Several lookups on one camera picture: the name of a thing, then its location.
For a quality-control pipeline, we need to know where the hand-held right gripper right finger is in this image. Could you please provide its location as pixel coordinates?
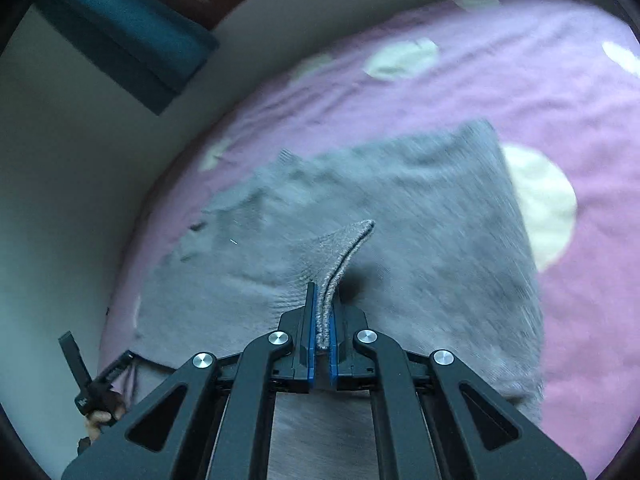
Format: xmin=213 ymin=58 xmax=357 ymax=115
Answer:
xmin=327 ymin=292 xmax=586 ymax=480

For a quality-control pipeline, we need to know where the grey knit garment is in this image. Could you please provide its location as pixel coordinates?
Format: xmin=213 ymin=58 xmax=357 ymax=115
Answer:
xmin=134 ymin=119 xmax=547 ymax=480

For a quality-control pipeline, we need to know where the pink dotted bed sheet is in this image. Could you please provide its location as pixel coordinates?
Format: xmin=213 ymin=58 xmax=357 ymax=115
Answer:
xmin=99 ymin=0 xmax=640 ymax=480

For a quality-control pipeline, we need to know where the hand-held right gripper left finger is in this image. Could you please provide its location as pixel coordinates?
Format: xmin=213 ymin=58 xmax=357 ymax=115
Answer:
xmin=61 ymin=282 xmax=319 ymax=480

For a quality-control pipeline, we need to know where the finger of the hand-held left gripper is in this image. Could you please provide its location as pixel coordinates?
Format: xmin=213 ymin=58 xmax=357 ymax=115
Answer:
xmin=74 ymin=350 xmax=136 ymax=413
xmin=58 ymin=331 xmax=93 ymax=395

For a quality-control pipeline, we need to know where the person's left hand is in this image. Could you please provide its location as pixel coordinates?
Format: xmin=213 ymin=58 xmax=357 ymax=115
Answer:
xmin=82 ymin=394 xmax=126 ymax=436

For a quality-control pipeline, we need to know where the teal bench cushion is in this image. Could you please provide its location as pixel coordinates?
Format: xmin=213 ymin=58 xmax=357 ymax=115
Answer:
xmin=37 ymin=0 xmax=221 ymax=117

